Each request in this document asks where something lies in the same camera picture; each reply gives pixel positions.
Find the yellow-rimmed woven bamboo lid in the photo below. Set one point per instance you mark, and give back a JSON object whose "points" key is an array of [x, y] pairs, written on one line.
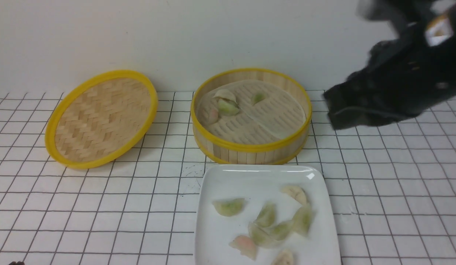
{"points": [[101, 119]]}

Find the pink dumpling on plate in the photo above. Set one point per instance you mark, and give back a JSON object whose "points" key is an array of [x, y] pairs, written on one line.
{"points": [[246, 246]]}

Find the green dumpling on plate right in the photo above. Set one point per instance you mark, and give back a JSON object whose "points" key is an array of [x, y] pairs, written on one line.
{"points": [[302, 220]]}

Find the small green dumpling in steamer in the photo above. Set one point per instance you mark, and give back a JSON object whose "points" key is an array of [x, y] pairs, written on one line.
{"points": [[257, 97]]}

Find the white square plate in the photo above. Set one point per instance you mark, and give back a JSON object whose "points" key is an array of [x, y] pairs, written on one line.
{"points": [[259, 184]]}

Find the green dumpling on plate centre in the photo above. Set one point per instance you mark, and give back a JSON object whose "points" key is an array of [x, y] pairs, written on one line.
{"points": [[267, 215]]}

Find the green dumpling on plate lower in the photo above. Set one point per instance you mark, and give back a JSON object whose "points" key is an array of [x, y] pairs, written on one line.
{"points": [[262, 236]]}

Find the green dumpling on plate left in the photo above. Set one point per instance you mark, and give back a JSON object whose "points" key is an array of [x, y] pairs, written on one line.
{"points": [[230, 207]]}

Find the white dumpling in steamer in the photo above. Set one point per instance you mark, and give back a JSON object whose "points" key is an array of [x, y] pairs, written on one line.
{"points": [[225, 94]]}

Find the white black-grid tablecloth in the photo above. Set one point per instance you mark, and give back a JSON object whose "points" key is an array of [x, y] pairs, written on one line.
{"points": [[393, 189]]}

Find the green dumpling on plate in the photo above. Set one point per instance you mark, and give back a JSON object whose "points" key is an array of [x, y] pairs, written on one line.
{"points": [[281, 230], [302, 220], [230, 207], [267, 215], [262, 236]]}

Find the pink dumpling in steamer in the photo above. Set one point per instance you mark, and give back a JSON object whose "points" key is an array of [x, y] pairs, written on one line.
{"points": [[213, 116]]}

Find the green dumpling on plate middle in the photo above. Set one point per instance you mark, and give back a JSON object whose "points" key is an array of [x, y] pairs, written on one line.
{"points": [[281, 230]]}

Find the white dumpling on plate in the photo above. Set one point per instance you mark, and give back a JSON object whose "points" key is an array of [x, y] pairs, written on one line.
{"points": [[297, 193], [285, 257]]}

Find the yellow-rimmed bamboo steamer basket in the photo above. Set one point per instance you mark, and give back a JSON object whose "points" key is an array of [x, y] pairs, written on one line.
{"points": [[272, 131]]}

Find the white dumpling on plate bottom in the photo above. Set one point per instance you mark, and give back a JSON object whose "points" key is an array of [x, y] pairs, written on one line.
{"points": [[285, 257]]}

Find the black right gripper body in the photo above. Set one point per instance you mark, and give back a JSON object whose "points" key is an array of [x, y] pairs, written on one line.
{"points": [[403, 77]]}

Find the white dumpling on plate top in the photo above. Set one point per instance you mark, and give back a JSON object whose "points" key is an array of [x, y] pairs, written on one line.
{"points": [[297, 193]]}

